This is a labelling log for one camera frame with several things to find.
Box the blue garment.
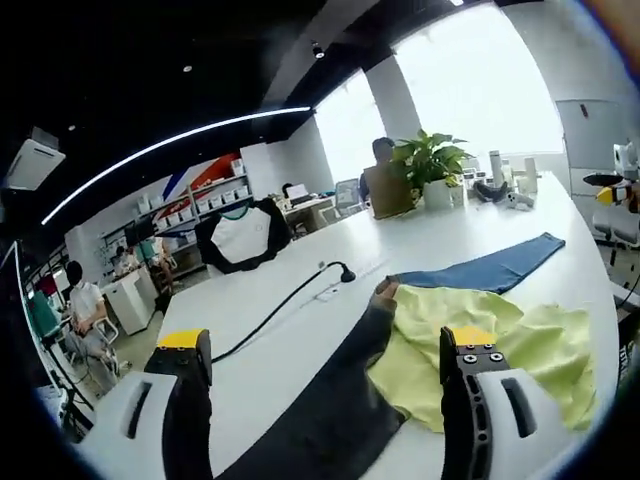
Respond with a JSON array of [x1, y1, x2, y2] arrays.
[[387, 231, 567, 296]]

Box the white cabinet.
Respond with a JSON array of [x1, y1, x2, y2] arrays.
[[102, 272, 154, 336]]

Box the straight ceiling light strip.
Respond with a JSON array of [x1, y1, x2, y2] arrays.
[[42, 105, 312, 226]]

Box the tall white bottle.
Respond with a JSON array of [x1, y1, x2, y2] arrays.
[[522, 157, 539, 194]]

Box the yellow-green garment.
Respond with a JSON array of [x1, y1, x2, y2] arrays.
[[367, 285, 599, 434]]

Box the black table cable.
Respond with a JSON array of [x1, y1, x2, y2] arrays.
[[210, 259, 357, 364]]

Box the ceiling air conditioner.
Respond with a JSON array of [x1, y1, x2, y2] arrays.
[[4, 127, 67, 191]]

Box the black headset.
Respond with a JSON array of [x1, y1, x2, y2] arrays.
[[473, 179, 509, 203]]

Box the dark grey garment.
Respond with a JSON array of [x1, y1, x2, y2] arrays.
[[209, 279, 406, 480]]

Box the green potted plant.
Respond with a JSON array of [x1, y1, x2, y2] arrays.
[[392, 128, 476, 211]]

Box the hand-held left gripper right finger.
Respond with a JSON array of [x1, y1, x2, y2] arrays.
[[438, 324, 576, 480]]

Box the white storage shelf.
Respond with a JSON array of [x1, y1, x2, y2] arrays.
[[137, 159, 254, 239]]

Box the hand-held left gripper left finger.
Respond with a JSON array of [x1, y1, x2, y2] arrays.
[[94, 327, 214, 480]]

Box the row of white storage bins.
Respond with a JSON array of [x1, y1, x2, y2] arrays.
[[144, 160, 251, 226]]

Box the black and white shirt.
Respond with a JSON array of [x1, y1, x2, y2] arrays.
[[194, 197, 293, 275]]

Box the brown board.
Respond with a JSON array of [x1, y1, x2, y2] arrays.
[[367, 162, 416, 220]]

